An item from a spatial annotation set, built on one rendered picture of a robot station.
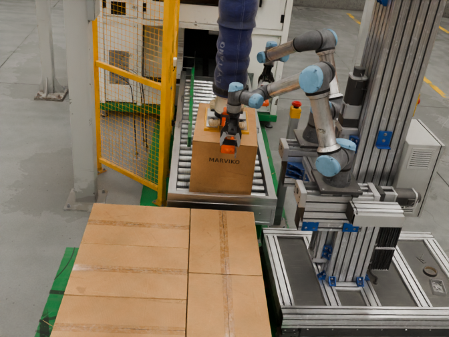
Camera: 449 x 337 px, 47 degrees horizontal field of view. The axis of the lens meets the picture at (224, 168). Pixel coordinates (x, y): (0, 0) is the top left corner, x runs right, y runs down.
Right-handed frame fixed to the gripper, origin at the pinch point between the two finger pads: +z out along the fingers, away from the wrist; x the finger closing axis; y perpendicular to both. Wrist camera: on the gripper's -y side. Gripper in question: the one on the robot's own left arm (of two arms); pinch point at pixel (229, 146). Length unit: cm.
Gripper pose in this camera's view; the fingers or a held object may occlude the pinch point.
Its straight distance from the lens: 285.6
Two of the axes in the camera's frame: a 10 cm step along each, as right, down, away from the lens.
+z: -0.9, 8.6, 5.0
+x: -10.0, -0.8, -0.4
